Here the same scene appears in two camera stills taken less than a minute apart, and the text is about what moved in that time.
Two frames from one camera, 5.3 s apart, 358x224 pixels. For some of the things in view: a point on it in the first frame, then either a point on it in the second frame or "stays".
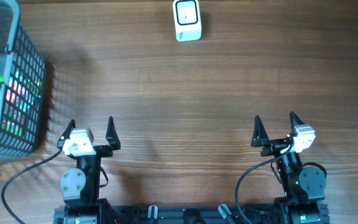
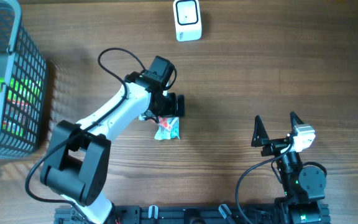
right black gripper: x=261 y=134 stays
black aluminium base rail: x=191 y=214 stays
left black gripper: x=110 y=137 to x=172 y=111
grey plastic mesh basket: x=7 y=50 stays
